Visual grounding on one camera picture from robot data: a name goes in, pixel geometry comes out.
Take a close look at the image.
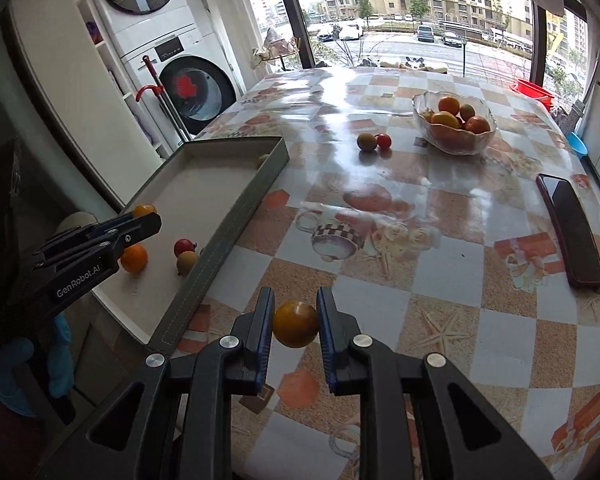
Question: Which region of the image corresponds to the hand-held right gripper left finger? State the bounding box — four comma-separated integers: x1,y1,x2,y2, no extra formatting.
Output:
35,287,276,480

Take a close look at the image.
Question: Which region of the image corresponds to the glass bowl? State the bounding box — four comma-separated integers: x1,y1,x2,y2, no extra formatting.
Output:
412,91,497,156

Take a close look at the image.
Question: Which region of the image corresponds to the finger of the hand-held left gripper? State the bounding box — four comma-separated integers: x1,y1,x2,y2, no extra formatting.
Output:
34,215,146,267
42,212,162,306

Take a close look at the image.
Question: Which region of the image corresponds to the smartphone in red case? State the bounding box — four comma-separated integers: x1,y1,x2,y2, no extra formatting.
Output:
536,173,600,289

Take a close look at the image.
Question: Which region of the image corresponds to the person's left hand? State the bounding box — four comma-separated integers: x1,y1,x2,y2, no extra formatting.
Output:
0,317,73,417

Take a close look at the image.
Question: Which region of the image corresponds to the grey rectangular tray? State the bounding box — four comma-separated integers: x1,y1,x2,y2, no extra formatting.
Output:
91,136,290,356

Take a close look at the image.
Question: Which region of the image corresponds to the paper wrapped bouquet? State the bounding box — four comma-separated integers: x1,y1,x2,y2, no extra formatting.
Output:
251,27,301,70

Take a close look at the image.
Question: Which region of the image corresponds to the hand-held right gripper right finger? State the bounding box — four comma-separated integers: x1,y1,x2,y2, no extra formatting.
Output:
316,286,556,480

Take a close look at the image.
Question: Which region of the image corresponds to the yellow orange oval tomato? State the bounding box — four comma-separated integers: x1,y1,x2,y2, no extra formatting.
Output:
430,111,461,130

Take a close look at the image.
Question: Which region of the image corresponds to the red bucket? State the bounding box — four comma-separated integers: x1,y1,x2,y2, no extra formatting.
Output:
510,79,553,107

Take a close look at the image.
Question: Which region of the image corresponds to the white washing machine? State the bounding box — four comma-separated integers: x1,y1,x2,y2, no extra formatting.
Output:
120,25,239,137

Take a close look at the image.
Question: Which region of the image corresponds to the white shelf unit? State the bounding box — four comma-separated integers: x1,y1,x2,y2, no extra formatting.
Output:
62,0,176,163

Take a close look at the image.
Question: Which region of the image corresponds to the mop with red handle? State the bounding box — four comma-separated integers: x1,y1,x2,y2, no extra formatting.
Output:
136,55,192,143

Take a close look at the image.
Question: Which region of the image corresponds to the blue basin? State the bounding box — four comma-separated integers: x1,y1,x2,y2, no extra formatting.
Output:
567,131,589,159

